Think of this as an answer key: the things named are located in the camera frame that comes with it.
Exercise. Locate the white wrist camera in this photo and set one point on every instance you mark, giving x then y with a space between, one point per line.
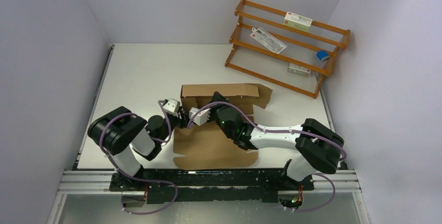
171 106
199 117

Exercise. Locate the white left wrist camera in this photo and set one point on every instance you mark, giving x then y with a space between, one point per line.
171 106

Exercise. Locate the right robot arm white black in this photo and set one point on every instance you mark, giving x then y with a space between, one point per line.
320 149

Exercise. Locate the orange wooden shelf rack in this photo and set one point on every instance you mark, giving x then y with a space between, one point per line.
250 57

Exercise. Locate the aluminium frame rails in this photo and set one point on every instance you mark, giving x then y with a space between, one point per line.
83 182

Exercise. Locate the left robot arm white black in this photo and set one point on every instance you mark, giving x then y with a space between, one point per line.
121 134

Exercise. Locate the green white small box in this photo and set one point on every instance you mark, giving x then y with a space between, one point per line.
297 21

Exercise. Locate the brown cardboard box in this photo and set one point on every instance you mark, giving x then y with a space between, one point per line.
206 146

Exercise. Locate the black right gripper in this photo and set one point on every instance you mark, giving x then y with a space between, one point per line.
216 97

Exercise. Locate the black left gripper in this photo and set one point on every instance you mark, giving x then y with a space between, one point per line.
182 122

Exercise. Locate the small white box lower shelf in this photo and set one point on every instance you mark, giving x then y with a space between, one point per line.
299 70

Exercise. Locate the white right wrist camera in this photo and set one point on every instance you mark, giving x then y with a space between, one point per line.
199 117

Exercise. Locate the blue white eraser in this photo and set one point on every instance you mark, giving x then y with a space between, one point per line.
323 56

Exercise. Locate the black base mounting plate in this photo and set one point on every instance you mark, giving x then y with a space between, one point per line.
210 185

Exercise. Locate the clear plastic packaged item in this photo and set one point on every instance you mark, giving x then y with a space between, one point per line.
267 40

